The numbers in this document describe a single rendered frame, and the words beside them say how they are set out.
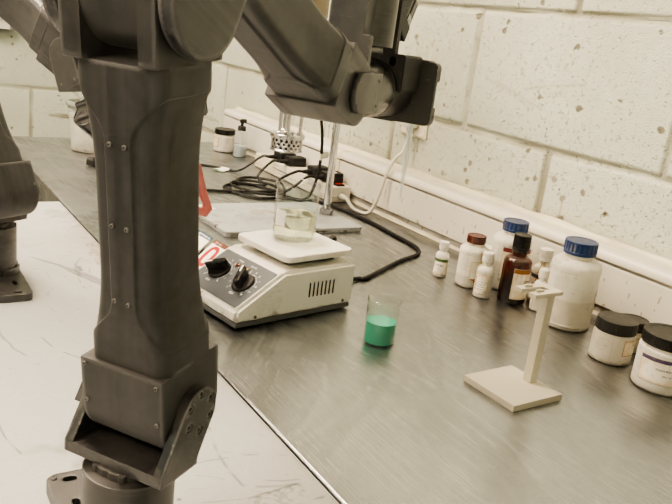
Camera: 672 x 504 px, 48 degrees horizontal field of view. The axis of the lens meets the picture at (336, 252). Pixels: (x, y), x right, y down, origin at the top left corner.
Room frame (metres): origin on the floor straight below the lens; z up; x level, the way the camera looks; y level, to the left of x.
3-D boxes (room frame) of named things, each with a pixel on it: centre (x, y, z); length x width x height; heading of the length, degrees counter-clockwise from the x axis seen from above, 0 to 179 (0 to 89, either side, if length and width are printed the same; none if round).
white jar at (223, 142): (2.16, 0.36, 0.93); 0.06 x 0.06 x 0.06
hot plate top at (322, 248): (1.00, 0.06, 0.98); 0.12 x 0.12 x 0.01; 44
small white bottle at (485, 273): (1.13, -0.24, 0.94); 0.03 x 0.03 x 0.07
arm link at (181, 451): (0.46, 0.12, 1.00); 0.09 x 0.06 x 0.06; 67
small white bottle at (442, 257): (1.21, -0.18, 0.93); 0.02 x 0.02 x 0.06
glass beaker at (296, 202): (1.01, 0.06, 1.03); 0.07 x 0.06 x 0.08; 3
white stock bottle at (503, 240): (1.20, -0.29, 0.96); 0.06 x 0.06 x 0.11
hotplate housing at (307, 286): (0.99, 0.08, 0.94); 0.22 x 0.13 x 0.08; 134
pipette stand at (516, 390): (0.80, -0.22, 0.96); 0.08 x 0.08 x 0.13; 36
